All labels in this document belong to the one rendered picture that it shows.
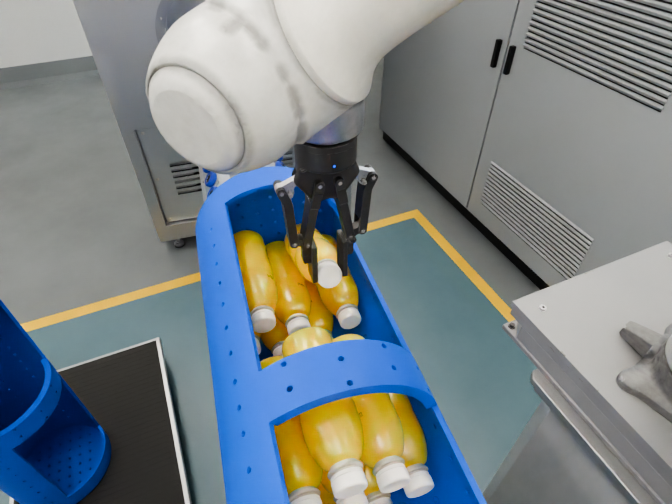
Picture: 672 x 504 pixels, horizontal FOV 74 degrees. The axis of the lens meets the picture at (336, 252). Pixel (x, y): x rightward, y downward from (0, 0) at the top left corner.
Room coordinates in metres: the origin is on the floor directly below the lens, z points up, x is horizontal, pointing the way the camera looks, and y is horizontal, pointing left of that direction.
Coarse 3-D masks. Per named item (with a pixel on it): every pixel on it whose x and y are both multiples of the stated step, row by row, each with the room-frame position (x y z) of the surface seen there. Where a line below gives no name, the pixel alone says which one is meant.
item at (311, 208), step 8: (320, 184) 0.45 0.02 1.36; (320, 192) 0.45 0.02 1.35; (312, 200) 0.45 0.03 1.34; (320, 200) 0.45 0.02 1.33; (304, 208) 0.47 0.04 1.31; (312, 208) 0.45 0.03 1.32; (304, 216) 0.47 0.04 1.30; (312, 216) 0.45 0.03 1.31; (304, 224) 0.46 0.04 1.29; (312, 224) 0.45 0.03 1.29; (304, 232) 0.46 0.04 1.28; (312, 232) 0.45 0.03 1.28; (304, 240) 0.45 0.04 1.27; (312, 240) 0.45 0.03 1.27; (304, 248) 0.45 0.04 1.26
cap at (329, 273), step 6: (324, 264) 0.47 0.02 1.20; (330, 264) 0.47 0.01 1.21; (336, 264) 0.48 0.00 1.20; (318, 270) 0.46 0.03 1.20; (324, 270) 0.46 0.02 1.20; (330, 270) 0.46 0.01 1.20; (336, 270) 0.47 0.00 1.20; (318, 276) 0.46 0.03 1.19; (324, 276) 0.46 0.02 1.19; (330, 276) 0.46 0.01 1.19; (336, 276) 0.46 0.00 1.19; (318, 282) 0.45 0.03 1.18; (324, 282) 0.45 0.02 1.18; (330, 282) 0.46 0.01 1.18; (336, 282) 0.46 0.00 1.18
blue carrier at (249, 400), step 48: (240, 192) 0.62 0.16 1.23; (336, 240) 0.69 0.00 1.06; (240, 288) 0.42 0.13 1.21; (240, 336) 0.34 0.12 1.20; (336, 336) 0.50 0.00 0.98; (384, 336) 0.44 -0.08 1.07; (240, 384) 0.28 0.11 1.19; (288, 384) 0.26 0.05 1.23; (336, 384) 0.25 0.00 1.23; (384, 384) 0.26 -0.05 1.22; (240, 432) 0.22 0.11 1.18; (432, 432) 0.27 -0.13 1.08; (240, 480) 0.18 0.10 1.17
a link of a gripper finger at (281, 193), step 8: (280, 192) 0.44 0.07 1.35; (280, 200) 0.44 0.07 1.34; (288, 200) 0.45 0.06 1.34; (288, 208) 0.44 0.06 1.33; (288, 216) 0.44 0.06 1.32; (288, 224) 0.44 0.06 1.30; (288, 232) 0.44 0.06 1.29; (296, 232) 0.45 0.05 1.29; (288, 240) 0.46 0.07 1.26; (296, 240) 0.45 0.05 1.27
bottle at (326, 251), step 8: (320, 240) 0.54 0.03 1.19; (288, 248) 0.58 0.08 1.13; (296, 248) 0.55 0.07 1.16; (320, 248) 0.51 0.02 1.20; (328, 248) 0.52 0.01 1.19; (296, 256) 0.53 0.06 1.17; (320, 256) 0.50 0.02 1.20; (328, 256) 0.50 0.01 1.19; (336, 256) 0.51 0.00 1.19; (296, 264) 0.52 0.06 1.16; (304, 264) 0.49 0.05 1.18; (304, 272) 0.49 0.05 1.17
